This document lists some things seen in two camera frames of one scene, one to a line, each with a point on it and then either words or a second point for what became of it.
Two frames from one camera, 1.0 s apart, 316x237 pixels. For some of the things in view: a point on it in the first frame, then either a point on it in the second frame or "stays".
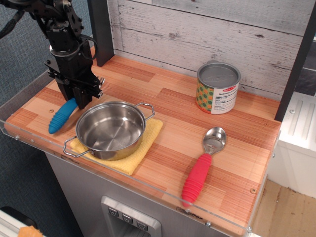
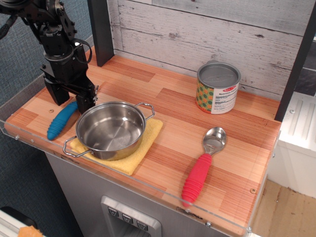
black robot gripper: [74, 67] -> [71, 74]
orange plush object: [29, 231] stays
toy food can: [217, 88] stays
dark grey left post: [100, 29] stays
